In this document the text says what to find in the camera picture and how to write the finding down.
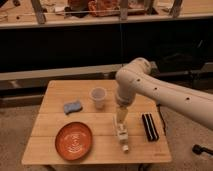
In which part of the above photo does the wooden background shelf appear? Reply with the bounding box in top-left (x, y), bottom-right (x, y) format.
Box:
top-left (0, 0), bottom-right (213, 28)

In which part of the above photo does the white squeeze bottle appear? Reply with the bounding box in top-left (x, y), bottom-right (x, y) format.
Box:
top-left (113, 117), bottom-right (129, 153)

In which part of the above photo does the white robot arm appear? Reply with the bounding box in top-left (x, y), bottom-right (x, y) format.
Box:
top-left (115, 58), bottom-right (213, 130)

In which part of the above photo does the black white striped box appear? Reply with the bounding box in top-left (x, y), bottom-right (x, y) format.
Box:
top-left (142, 114), bottom-right (159, 142)

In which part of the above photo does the orange patterned plate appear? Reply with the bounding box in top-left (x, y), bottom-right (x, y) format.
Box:
top-left (55, 122), bottom-right (93, 161)

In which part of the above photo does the black cable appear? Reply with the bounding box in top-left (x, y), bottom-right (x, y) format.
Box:
top-left (156, 103), bottom-right (167, 136)

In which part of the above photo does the clear plastic cup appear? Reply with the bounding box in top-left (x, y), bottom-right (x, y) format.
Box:
top-left (90, 87), bottom-right (107, 109)

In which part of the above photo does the black stand foot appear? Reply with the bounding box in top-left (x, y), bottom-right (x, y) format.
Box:
top-left (192, 144), bottom-right (213, 155)

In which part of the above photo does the blue sponge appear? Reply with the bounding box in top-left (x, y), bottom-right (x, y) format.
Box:
top-left (64, 101), bottom-right (83, 115)

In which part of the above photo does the wooden table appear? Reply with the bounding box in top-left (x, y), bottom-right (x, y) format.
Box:
top-left (22, 80), bottom-right (171, 165)

